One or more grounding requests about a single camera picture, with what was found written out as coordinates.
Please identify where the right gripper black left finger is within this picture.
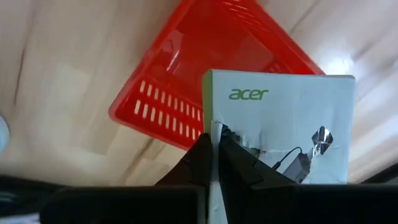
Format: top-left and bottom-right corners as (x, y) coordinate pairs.
(155, 133), (215, 188)

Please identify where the white acer box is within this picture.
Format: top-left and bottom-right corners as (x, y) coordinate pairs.
(201, 68), (356, 224)

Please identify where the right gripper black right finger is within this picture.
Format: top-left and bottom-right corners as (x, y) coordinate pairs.
(219, 126), (296, 191)

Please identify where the red slotted plastic basket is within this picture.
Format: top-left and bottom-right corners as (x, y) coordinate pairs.
(108, 0), (326, 152)

